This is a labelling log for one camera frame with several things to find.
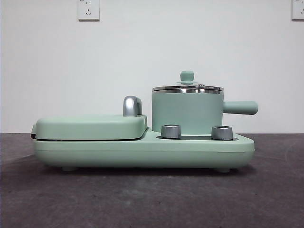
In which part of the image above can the glass lid with green knob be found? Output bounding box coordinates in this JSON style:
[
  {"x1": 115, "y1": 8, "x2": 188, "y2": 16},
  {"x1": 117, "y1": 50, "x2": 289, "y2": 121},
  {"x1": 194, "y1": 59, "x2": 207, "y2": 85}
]
[{"x1": 152, "y1": 70, "x2": 224, "y2": 94}]

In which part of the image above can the silver control knob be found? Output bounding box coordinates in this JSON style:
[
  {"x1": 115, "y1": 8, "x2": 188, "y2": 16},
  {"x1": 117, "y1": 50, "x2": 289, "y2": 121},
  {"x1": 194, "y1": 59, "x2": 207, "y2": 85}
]
[
  {"x1": 211, "y1": 125, "x2": 233, "y2": 140},
  {"x1": 161, "y1": 124, "x2": 182, "y2": 139}
]

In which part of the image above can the green breakfast machine base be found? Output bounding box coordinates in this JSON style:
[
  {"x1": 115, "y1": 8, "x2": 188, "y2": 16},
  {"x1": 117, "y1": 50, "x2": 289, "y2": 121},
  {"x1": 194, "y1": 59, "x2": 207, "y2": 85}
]
[{"x1": 33, "y1": 127, "x2": 255, "y2": 172}]

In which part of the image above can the green grill cover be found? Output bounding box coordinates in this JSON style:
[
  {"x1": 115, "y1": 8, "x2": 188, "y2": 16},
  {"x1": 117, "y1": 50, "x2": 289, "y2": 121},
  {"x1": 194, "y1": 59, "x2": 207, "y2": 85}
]
[{"x1": 30, "y1": 114, "x2": 148, "y2": 141}]

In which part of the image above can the silver grill cover handle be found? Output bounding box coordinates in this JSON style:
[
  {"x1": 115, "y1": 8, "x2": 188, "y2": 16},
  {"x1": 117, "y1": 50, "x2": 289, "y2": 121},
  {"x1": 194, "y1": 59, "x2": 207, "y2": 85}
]
[{"x1": 123, "y1": 95, "x2": 143, "y2": 117}]

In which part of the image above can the green pot with handle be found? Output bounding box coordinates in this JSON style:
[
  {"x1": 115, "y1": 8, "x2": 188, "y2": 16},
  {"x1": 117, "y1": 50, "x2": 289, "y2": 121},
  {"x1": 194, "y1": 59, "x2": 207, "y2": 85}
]
[{"x1": 151, "y1": 86, "x2": 259, "y2": 133}]

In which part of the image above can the white wall socket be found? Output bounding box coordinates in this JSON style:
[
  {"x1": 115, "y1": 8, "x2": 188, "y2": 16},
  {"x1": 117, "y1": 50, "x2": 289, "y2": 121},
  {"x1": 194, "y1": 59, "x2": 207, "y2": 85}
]
[
  {"x1": 78, "y1": 0, "x2": 100, "y2": 21},
  {"x1": 291, "y1": 0, "x2": 304, "y2": 21}
]

